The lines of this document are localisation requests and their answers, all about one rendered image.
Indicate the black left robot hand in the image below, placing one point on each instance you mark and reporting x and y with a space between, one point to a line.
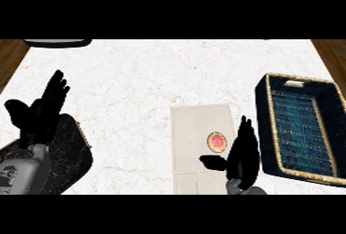
40 119

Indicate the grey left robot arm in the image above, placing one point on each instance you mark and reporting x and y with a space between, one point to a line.
22 173

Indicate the beige placemat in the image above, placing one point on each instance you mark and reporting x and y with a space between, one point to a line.
199 143

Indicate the dark blue wicker basket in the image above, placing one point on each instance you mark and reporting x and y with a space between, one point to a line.
301 128

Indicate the black rimmed grey appliance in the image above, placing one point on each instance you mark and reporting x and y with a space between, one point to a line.
56 42

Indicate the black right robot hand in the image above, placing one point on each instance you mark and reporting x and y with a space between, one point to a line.
242 158

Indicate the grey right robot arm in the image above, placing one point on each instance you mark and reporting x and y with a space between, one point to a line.
242 189

